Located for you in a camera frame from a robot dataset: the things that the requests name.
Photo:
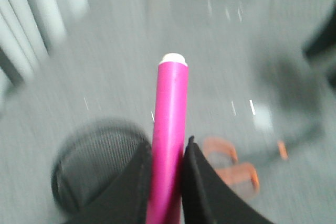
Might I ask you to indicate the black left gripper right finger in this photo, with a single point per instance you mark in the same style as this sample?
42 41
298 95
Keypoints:
206 198

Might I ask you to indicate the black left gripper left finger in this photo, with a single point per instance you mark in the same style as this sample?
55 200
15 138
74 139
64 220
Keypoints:
126 198

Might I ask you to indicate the pink marker pen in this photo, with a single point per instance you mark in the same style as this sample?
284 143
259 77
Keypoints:
164 205

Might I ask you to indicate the grey orange handled scissors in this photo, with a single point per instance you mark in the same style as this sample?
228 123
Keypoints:
241 175

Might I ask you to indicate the black mesh pen holder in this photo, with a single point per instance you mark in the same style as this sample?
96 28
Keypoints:
91 159

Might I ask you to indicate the grey curtain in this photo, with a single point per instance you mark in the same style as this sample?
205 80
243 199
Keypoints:
29 28

